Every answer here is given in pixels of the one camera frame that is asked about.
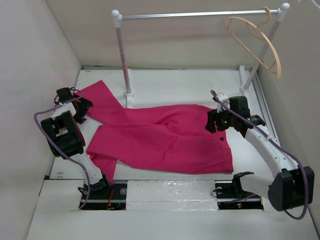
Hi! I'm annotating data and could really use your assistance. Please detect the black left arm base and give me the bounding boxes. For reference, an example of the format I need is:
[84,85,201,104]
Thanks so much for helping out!
[78,182,128,211]

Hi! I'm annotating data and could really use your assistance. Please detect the pink trousers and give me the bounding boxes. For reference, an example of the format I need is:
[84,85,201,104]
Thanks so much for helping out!
[82,81,234,181]

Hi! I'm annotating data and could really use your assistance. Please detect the white clothes rack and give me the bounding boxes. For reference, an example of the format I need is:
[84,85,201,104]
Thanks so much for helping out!
[111,2,290,108]

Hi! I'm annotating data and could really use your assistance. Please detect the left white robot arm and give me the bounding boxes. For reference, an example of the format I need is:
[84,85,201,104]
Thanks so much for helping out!
[38,87,112,199]

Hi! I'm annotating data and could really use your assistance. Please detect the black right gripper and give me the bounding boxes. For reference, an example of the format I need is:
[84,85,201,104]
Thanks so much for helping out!
[205,104,237,133]

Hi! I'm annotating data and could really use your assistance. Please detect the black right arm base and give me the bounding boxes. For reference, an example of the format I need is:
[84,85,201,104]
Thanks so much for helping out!
[211,171,264,210]

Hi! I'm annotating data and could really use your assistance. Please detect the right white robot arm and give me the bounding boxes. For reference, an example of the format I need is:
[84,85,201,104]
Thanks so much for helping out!
[205,91,315,213]

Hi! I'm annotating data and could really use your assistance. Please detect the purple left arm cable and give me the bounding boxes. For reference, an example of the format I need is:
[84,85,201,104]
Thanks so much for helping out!
[33,86,91,210]

